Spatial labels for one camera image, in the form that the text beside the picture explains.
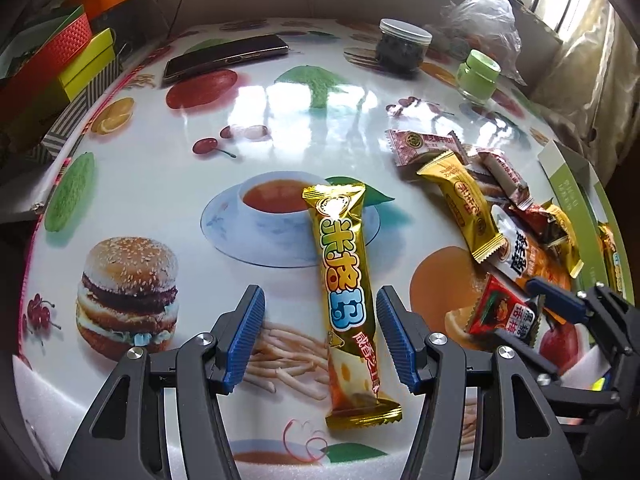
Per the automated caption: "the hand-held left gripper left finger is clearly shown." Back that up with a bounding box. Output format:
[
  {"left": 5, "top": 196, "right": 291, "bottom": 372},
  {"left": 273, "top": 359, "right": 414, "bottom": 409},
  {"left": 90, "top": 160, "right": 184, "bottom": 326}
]
[{"left": 60, "top": 284, "right": 266, "bottom": 480}]

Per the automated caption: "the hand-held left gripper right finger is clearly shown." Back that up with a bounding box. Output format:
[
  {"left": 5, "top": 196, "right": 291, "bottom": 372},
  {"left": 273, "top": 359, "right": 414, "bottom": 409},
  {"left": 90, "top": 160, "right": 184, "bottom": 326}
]
[{"left": 375, "top": 285, "right": 583, "bottom": 480}]

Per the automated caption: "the long gold snack bar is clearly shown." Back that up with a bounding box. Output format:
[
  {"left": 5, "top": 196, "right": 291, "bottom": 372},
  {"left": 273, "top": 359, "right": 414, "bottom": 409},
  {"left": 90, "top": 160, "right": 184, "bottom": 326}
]
[
  {"left": 597, "top": 222, "right": 623, "bottom": 291},
  {"left": 301, "top": 182, "right": 403, "bottom": 433}
]

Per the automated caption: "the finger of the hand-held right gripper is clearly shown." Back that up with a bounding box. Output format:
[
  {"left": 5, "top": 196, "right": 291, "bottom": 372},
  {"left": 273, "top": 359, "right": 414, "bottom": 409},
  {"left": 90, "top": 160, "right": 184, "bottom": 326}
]
[
  {"left": 525, "top": 276, "right": 640, "bottom": 361},
  {"left": 515, "top": 347, "right": 621, "bottom": 407}
]

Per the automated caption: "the dark smartphone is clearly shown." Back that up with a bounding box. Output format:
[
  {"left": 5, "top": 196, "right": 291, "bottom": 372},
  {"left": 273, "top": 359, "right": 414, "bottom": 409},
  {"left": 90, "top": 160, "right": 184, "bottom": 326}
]
[{"left": 161, "top": 34, "right": 291, "bottom": 86}]

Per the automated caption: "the gold dark-printed snack packet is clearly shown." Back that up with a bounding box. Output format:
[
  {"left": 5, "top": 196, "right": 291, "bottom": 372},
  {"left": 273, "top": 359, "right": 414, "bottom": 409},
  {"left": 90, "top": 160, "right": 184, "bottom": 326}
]
[{"left": 510, "top": 200, "right": 585, "bottom": 278}]

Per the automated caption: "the small brown white packet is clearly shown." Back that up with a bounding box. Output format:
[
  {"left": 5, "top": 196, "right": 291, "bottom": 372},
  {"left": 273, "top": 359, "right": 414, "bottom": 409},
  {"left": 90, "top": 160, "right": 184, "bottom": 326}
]
[{"left": 475, "top": 150, "right": 531, "bottom": 206}]

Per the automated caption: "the green glass jar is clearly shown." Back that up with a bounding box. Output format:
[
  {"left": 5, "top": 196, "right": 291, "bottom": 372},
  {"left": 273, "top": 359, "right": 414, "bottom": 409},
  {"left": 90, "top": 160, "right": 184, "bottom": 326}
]
[{"left": 456, "top": 49, "right": 502, "bottom": 103}]

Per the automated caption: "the black white striped box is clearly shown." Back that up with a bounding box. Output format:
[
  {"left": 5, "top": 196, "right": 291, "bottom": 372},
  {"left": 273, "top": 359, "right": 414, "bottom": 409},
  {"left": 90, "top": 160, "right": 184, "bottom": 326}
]
[{"left": 30, "top": 60, "right": 126, "bottom": 161}]

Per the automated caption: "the printed glossy tablecloth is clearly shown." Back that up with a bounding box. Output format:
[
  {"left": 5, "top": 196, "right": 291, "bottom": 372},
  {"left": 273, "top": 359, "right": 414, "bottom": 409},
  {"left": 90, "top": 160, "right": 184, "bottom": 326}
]
[{"left": 10, "top": 17, "right": 626, "bottom": 480}]

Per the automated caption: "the green cardboard box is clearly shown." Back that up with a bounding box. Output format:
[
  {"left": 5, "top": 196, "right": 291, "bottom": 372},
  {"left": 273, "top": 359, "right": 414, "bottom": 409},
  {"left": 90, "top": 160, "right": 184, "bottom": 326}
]
[{"left": 537, "top": 140, "right": 631, "bottom": 306}]

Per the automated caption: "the red textured box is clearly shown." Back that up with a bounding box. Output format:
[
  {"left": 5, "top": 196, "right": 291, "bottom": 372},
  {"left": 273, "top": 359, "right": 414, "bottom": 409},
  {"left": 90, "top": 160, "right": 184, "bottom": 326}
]
[{"left": 0, "top": 5, "right": 93, "bottom": 111}]

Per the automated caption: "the red snack packet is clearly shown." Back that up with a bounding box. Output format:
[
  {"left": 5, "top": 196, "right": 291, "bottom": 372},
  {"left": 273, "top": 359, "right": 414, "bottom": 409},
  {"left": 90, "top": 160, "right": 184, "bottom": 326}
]
[{"left": 467, "top": 274, "right": 543, "bottom": 346}]

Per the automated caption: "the cream patterned curtain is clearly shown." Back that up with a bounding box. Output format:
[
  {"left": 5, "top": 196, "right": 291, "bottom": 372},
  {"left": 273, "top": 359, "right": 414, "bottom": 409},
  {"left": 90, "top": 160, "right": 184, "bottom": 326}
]
[{"left": 540, "top": 10, "right": 640, "bottom": 186}]

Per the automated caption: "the clear plastic bag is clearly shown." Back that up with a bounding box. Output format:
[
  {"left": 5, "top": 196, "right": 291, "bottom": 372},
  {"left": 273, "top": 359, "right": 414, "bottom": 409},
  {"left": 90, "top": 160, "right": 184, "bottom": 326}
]
[{"left": 440, "top": 0, "right": 528, "bottom": 86}]

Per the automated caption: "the pink brown snack packet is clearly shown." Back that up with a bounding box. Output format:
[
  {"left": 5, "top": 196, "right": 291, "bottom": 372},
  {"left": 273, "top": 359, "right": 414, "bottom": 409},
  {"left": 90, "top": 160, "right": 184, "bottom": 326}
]
[{"left": 385, "top": 129, "right": 468, "bottom": 168}]

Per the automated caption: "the yellow-green box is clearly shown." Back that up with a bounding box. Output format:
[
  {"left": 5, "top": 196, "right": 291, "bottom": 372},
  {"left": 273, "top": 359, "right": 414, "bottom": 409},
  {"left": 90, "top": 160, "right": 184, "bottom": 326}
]
[{"left": 57, "top": 27, "right": 118, "bottom": 103}]

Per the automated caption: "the dark jar white lid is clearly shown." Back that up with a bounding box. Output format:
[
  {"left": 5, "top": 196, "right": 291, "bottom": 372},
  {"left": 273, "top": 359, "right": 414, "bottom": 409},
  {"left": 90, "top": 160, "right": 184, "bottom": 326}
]
[{"left": 375, "top": 18, "right": 433, "bottom": 73}]

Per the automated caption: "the black cable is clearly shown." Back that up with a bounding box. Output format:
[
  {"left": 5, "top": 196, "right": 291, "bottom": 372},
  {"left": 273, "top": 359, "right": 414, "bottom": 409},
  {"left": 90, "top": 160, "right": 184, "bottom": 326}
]
[{"left": 165, "top": 0, "right": 206, "bottom": 41}]

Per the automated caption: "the orange white snack pouch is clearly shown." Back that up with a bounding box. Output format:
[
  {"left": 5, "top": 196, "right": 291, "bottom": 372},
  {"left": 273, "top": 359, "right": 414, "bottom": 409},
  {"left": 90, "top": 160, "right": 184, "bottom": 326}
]
[{"left": 490, "top": 205, "right": 576, "bottom": 311}]

